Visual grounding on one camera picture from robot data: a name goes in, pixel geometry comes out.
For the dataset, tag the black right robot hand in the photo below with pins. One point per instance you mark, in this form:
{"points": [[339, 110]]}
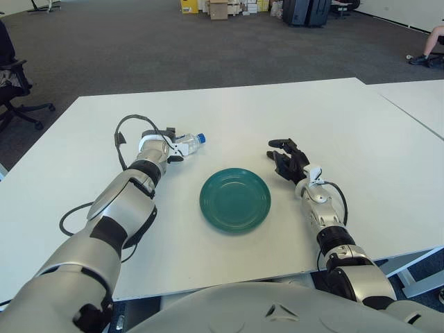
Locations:
{"points": [[291, 164]]}

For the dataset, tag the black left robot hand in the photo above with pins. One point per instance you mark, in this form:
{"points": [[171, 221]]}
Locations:
{"points": [[154, 133]]}

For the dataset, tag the clear bottle with blue cap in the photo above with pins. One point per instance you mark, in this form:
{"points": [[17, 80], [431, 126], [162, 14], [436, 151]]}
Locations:
{"points": [[192, 141]]}

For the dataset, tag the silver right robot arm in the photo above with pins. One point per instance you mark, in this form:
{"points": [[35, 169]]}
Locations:
{"points": [[327, 216]]}

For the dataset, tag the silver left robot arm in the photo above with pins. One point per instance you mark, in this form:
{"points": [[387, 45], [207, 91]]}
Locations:
{"points": [[114, 204]]}

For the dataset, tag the green round plate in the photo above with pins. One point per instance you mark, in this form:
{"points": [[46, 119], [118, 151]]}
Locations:
{"points": [[235, 201]]}

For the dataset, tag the yellow box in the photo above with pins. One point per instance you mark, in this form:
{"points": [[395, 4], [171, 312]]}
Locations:
{"points": [[189, 5]]}

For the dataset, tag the brown cardboard box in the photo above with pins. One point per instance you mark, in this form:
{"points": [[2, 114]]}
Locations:
{"points": [[218, 9]]}

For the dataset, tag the grey robot torso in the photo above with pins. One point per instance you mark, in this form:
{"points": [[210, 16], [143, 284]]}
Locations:
{"points": [[277, 312]]}

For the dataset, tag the black office chair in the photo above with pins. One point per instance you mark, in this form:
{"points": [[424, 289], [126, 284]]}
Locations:
{"points": [[14, 81]]}

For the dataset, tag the white bag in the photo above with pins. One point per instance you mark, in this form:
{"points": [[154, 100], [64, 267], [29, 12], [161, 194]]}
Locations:
{"points": [[277, 8]]}

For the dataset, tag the stack of white boxes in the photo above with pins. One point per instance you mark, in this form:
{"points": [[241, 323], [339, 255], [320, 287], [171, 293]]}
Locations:
{"points": [[249, 5]]}

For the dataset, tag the white desk leg stand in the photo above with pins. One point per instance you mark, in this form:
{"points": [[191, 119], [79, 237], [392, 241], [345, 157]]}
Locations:
{"points": [[48, 4]]}

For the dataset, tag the black swivel chair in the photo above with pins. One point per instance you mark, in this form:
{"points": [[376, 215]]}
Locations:
{"points": [[343, 4]]}

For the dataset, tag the seated person's legs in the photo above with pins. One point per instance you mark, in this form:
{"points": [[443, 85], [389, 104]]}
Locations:
{"points": [[431, 38]]}

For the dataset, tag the black wheeled stand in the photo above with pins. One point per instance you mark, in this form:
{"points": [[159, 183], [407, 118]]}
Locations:
{"points": [[441, 295]]}

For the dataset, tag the white table leg frame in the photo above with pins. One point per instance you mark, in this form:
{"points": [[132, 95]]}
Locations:
{"points": [[421, 286]]}

